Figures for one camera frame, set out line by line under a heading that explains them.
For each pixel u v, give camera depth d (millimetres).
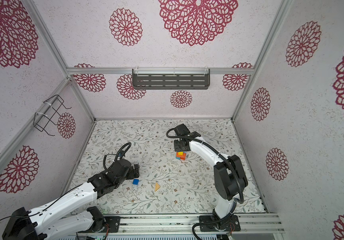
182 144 647
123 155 745
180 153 937
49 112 785
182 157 970
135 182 876
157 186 855
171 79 946
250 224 757
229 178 470
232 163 473
